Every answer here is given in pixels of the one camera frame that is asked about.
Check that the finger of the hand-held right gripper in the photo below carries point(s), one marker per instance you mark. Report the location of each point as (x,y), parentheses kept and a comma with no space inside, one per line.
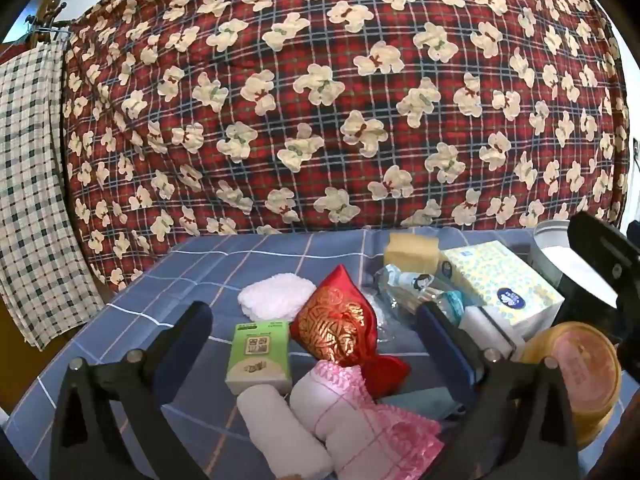
(605,255)

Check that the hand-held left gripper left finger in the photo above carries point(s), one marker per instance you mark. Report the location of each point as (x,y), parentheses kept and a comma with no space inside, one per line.
(186,340)

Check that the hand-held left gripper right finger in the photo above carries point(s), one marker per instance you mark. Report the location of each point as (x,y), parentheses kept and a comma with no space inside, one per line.
(434,331)

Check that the white sponge with black stripe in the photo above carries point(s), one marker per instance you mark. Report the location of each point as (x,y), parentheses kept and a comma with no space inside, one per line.
(480,325)

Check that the round metal tin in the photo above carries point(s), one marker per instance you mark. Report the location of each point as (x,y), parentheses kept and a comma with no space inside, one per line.
(555,260)

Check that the yellow sponge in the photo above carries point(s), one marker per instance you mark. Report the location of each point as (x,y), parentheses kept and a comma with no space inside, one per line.
(412,252)

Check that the white fluffy cloth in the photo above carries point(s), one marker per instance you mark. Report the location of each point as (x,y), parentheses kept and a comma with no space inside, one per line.
(272,295)

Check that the red gold embroidered pouch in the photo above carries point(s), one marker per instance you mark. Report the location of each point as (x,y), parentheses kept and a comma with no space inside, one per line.
(335,325)

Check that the pink plaid cloth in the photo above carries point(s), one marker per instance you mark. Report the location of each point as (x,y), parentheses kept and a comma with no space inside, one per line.
(345,410)

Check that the white towel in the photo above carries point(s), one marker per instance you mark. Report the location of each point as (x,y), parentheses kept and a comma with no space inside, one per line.
(275,425)

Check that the clear plastic bottle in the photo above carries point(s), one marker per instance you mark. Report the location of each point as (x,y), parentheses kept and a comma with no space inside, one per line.
(410,282)

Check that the clear plastic bag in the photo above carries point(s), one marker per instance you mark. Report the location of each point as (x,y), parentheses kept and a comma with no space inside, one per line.
(380,310)

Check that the blue plaid bedsheet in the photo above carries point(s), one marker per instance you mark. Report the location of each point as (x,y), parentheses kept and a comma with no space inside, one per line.
(150,280)

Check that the teal cloth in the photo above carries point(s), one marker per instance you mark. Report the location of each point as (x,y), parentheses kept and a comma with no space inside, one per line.
(420,400)

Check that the green tissue pack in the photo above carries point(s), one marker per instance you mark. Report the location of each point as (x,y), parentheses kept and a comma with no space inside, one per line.
(257,355)

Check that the yellow patterned tissue box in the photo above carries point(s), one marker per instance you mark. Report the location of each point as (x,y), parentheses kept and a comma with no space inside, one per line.
(500,285)

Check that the white green checkered cloth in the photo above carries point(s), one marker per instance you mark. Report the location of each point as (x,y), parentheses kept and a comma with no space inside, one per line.
(35,185)

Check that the red plaid bear-print blanket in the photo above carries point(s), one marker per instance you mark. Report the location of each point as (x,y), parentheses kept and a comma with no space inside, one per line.
(320,110)

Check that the dark coat rack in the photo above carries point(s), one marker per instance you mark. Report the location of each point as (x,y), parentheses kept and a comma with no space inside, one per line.
(47,25)

